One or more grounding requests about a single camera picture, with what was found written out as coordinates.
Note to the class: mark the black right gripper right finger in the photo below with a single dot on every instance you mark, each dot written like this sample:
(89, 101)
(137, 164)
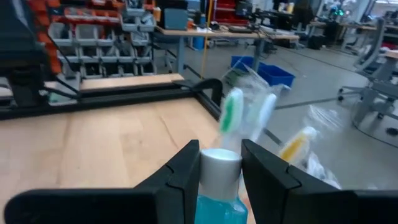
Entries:
(267, 180)

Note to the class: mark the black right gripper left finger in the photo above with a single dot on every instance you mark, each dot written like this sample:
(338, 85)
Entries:
(186, 174)

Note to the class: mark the blue mouthwash bottle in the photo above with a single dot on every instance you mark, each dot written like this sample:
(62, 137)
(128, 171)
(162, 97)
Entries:
(220, 174)

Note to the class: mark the orange toothbrush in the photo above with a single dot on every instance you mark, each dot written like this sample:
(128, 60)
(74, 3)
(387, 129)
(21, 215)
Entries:
(293, 146)

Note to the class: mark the blue toothbrush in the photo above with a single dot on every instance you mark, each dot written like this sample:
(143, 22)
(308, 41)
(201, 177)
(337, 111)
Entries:
(268, 109)

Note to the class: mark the green toothbrush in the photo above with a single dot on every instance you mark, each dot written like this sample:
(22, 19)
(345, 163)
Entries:
(231, 109)

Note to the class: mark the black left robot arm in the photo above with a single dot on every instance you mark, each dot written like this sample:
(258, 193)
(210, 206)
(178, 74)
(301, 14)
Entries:
(18, 46)

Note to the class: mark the blue plastic bin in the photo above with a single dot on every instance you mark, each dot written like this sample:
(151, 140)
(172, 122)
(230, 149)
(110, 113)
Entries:
(273, 74)

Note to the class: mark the grey office chair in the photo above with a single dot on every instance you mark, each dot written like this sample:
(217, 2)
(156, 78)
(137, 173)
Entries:
(370, 93)

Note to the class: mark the wooden workbench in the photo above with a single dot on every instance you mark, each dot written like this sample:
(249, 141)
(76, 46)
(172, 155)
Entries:
(224, 34)

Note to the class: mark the blue-grey box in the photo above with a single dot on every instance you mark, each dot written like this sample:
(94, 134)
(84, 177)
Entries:
(175, 18)

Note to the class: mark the parts bin rack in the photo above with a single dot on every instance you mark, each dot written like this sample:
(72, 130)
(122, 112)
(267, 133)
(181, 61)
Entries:
(93, 37)

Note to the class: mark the red cabinet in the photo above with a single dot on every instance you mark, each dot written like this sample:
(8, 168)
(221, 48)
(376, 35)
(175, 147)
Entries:
(227, 9)

